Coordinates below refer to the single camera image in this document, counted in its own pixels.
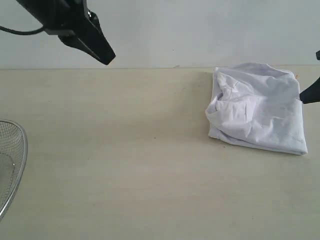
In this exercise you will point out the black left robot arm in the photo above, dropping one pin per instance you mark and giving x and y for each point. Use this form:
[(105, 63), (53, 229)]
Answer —
[(34, 8)]

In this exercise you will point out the white t-shirt red logo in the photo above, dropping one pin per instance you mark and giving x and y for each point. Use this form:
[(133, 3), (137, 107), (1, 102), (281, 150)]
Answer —
[(258, 106)]

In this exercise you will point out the oval wire mesh basket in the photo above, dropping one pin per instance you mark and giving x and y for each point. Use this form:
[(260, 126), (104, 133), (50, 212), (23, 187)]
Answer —
[(13, 158)]

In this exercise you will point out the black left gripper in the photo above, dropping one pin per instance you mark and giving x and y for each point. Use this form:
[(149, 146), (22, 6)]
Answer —
[(77, 27)]

